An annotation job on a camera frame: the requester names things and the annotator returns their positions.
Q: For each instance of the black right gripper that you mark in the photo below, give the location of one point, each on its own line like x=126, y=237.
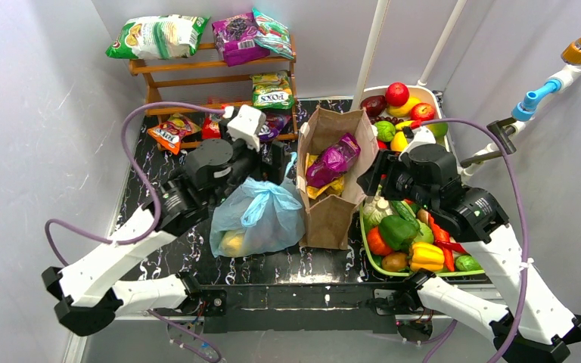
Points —
x=380, y=170

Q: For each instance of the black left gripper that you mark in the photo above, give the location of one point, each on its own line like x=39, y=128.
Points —
x=277, y=159

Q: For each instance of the yellow snack bag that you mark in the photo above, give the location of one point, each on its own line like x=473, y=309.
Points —
x=335, y=187

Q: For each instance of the purple snack bag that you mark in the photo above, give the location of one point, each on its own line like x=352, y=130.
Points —
x=234, y=39
x=333, y=162

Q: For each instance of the brown paper bag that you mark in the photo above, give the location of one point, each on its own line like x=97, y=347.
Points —
x=328, y=218

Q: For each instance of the light blue plastic grocery bag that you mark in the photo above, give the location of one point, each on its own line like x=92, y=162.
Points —
x=270, y=214

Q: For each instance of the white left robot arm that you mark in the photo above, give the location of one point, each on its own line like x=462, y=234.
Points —
x=91, y=293

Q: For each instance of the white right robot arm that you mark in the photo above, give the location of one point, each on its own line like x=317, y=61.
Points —
x=530, y=324

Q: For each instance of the purple Fox's candy bag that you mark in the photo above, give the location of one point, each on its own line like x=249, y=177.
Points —
x=273, y=126

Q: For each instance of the green Fox's candy bag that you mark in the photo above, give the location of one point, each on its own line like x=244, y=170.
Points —
x=272, y=91

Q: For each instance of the orange snack bag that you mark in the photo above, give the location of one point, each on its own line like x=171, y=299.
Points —
x=170, y=133

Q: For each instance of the green red snack bag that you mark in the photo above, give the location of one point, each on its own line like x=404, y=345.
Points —
x=272, y=35

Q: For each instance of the purple snack bag top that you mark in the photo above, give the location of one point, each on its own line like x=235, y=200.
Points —
x=234, y=39

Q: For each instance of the green white chips bag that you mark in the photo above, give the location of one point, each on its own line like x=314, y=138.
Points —
x=158, y=38

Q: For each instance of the white garlic cabbage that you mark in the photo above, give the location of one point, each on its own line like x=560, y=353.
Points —
x=374, y=210

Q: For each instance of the green bell pepper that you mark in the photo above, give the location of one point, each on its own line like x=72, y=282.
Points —
x=397, y=232

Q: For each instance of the orange tomato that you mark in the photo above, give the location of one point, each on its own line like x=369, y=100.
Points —
x=376, y=243

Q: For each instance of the dark red plum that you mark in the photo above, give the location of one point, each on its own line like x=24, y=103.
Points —
x=374, y=105

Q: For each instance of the yellow lemon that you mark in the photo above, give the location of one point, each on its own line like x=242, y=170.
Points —
x=405, y=109

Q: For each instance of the red apple right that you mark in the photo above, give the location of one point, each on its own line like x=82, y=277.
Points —
x=423, y=112

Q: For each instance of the red apple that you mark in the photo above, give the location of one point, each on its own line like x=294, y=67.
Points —
x=397, y=94
x=423, y=112

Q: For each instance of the brown kiwi potato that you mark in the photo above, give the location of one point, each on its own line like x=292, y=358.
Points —
x=395, y=262

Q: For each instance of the mango orange green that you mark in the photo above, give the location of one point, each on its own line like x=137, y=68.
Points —
x=439, y=130

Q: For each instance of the red apple top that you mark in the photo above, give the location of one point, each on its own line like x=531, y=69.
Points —
x=397, y=94

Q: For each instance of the red carrot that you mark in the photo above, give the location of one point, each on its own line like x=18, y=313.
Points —
x=442, y=239

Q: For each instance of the yellow bell pepper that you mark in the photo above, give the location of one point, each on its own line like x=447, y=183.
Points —
x=426, y=256

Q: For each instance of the green vegetable basket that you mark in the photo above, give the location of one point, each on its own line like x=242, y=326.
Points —
x=465, y=265

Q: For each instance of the wooden snack shelf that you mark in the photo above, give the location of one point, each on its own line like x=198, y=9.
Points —
x=139, y=67

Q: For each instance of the white pipe left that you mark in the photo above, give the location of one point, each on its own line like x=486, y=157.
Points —
x=377, y=24

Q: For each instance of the white pipe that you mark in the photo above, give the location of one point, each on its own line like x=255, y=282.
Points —
x=377, y=24
x=441, y=42

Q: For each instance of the white pipe right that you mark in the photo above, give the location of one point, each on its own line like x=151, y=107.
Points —
x=441, y=42

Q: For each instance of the pipe with blue orange fittings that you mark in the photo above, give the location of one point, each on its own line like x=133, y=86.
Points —
x=525, y=111

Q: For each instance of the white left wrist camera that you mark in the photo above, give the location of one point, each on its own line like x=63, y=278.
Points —
x=244, y=123

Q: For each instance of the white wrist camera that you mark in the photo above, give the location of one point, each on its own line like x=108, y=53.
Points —
x=417, y=137
x=244, y=123

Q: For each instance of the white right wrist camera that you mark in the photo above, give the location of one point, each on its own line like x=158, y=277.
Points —
x=417, y=137

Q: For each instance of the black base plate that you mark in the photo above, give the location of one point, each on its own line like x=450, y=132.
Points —
x=301, y=307

